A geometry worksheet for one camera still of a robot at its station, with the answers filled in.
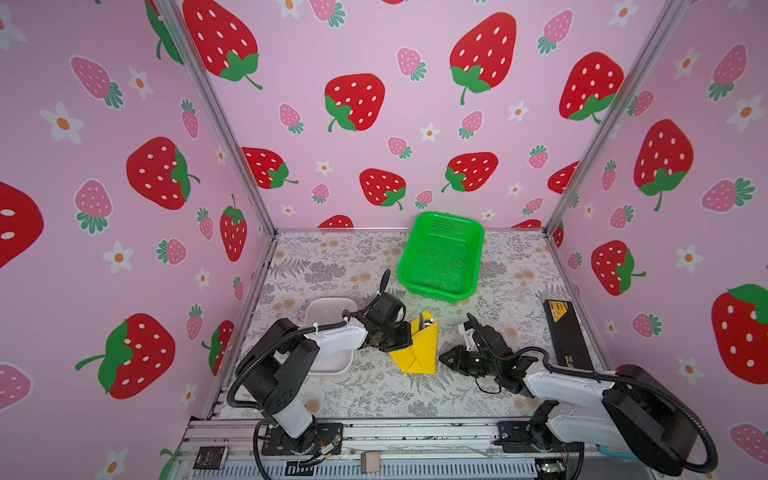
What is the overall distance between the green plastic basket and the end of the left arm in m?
0.21

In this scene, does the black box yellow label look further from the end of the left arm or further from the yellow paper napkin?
the end of the left arm

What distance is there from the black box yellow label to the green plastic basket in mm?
289

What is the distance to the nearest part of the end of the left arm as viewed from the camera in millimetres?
685

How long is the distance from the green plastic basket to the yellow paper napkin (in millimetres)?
138

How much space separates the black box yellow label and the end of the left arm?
0.48 m

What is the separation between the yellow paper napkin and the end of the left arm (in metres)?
0.06

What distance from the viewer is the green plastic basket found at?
3.46 feet

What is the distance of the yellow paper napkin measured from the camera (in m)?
0.87
